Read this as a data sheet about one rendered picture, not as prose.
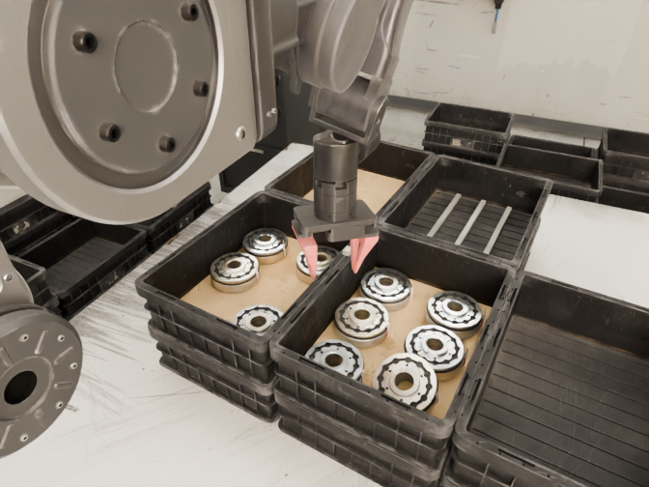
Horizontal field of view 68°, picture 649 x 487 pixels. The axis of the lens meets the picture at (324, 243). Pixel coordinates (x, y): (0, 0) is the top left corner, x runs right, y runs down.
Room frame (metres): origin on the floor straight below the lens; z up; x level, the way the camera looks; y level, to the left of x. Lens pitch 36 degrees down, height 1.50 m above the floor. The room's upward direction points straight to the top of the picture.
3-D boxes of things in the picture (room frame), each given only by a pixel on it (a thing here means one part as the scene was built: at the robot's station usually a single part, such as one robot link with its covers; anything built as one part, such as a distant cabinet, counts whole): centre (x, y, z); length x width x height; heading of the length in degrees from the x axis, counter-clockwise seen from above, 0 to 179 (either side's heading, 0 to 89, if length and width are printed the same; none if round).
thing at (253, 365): (0.77, 0.12, 0.87); 0.40 x 0.30 x 0.11; 150
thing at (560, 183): (1.80, -0.93, 0.37); 0.40 x 0.30 x 0.45; 65
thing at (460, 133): (2.34, -0.73, 0.37); 0.40 x 0.30 x 0.45; 65
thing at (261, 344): (0.77, 0.12, 0.92); 0.40 x 0.30 x 0.02; 150
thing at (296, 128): (2.57, 0.26, 0.45); 0.60 x 0.45 x 0.90; 155
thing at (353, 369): (0.55, -0.02, 0.86); 0.10 x 0.10 x 0.01
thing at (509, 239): (0.96, -0.34, 0.87); 0.40 x 0.30 x 0.11; 150
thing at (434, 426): (0.62, -0.14, 0.92); 0.40 x 0.30 x 0.02; 150
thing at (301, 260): (0.83, 0.01, 0.86); 0.10 x 0.10 x 0.01
